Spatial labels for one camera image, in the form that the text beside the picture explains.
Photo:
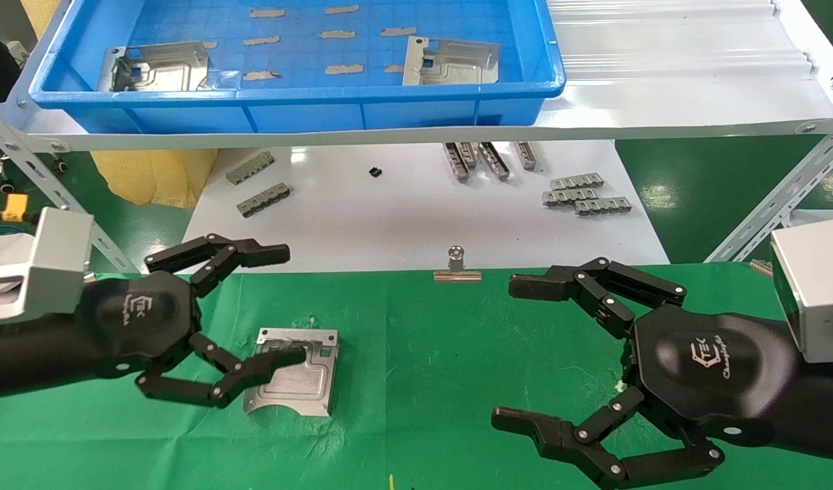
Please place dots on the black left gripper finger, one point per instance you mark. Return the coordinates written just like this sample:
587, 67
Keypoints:
246, 254
239, 378

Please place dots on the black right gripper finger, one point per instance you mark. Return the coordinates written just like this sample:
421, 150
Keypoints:
593, 289
593, 456

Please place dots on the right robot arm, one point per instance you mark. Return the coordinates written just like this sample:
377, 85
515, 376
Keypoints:
821, 408

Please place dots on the yellow mesh cloth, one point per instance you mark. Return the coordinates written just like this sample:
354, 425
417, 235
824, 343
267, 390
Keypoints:
151, 177

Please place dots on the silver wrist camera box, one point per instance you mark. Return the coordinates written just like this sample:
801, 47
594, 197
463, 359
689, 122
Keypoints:
56, 265
818, 286

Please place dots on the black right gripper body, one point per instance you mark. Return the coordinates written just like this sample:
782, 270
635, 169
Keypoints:
709, 367

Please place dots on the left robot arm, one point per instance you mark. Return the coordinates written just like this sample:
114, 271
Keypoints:
28, 361

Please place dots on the blue plastic bin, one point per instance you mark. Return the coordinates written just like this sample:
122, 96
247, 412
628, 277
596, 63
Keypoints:
389, 116

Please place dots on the silver metal plate part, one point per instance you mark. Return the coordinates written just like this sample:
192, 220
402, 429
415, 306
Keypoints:
457, 68
171, 71
304, 391

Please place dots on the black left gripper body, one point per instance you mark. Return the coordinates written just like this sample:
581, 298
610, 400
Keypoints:
141, 320

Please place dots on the silver binder clip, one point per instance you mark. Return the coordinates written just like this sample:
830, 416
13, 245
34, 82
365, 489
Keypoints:
457, 275

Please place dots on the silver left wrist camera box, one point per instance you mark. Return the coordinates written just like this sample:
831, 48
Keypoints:
56, 265

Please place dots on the grey slotted connector part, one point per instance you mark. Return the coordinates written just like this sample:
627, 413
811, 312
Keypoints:
493, 160
263, 199
577, 182
527, 155
468, 154
455, 162
250, 168
563, 197
603, 205

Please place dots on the green cloth mat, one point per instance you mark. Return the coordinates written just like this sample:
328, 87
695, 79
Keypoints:
423, 381

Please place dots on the white metal shelf board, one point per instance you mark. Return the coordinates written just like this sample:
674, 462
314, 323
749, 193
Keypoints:
661, 82

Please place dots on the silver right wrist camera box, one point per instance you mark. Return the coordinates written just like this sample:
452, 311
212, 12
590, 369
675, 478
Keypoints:
818, 286

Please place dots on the grey tape strip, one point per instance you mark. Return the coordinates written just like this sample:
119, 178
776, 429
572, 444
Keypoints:
393, 68
267, 12

